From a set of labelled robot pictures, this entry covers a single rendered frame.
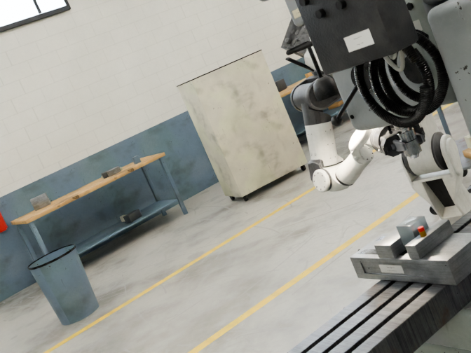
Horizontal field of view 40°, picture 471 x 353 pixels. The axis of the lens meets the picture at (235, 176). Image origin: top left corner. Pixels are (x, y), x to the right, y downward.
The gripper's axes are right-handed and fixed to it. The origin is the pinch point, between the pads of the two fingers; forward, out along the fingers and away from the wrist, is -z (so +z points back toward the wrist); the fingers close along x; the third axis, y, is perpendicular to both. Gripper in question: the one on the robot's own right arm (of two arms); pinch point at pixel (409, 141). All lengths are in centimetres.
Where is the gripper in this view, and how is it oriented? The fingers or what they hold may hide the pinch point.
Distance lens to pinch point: 181.3
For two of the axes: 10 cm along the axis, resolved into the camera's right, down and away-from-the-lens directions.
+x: 9.1, -4.1, 1.0
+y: 3.9, 9.0, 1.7
